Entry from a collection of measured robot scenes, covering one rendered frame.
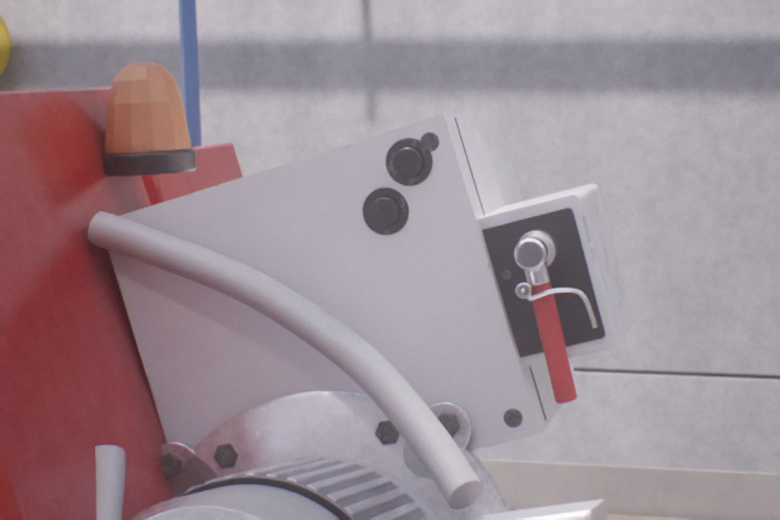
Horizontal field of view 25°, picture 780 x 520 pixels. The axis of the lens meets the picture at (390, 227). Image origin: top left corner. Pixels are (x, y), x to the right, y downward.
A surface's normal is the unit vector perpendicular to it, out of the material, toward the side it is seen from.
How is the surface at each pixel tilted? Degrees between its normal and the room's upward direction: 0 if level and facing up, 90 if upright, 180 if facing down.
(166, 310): 90
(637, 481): 90
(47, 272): 71
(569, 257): 90
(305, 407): 81
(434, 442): 46
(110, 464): 53
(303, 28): 90
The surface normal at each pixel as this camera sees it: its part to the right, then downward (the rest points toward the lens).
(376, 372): -0.18, -0.55
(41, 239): 0.91, -0.31
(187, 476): -0.22, -0.07
